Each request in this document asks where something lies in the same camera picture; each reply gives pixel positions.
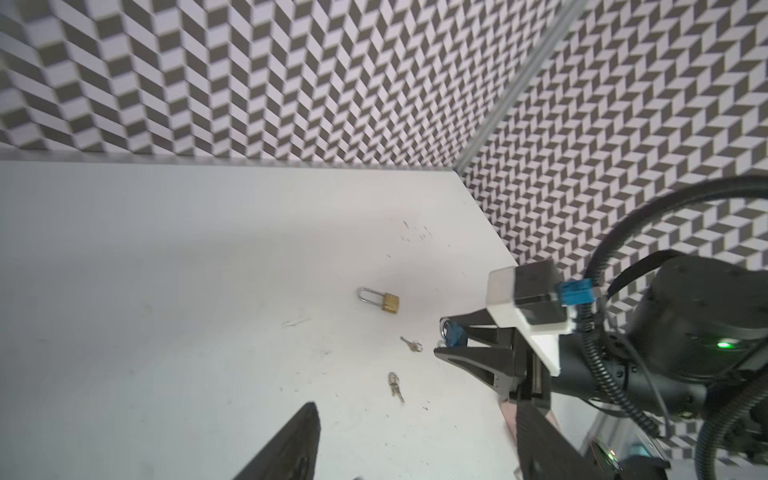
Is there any pink padlock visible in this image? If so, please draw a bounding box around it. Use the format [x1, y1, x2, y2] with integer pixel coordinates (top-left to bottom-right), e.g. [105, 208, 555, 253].
[499, 401, 518, 445]

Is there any blue padlock with key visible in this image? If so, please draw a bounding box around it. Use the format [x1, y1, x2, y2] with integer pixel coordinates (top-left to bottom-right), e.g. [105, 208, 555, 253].
[439, 317, 468, 348]

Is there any brass long-shackle padlock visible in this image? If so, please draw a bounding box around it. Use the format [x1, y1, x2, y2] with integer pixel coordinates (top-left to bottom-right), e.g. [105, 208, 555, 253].
[357, 287, 400, 314]

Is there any silver key pair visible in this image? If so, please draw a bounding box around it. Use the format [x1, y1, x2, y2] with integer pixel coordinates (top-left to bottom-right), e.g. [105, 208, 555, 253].
[388, 372, 405, 404]

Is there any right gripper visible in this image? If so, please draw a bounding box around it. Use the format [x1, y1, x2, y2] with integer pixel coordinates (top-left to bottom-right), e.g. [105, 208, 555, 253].
[433, 309, 552, 408]

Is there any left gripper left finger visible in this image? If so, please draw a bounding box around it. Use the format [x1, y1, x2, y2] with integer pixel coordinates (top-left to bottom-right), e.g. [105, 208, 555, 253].
[234, 402, 321, 480]

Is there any single silver key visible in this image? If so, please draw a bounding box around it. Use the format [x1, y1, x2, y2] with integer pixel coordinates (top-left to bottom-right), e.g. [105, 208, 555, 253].
[400, 337, 423, 352]

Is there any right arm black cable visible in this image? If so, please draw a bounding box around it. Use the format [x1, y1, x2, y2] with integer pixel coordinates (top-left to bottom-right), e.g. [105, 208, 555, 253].
[575, 175, 768, 480]

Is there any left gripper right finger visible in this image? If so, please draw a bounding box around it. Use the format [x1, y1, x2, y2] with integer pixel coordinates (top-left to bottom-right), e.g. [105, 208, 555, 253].
[516, 402, 606, 480]

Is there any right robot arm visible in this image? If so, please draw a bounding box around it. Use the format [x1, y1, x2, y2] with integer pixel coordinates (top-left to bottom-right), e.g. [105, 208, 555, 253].
[435, 250, 767, 465]

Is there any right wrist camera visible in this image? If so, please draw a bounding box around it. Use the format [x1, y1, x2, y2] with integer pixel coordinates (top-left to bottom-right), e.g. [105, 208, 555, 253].
[486, 260, 597, 377]

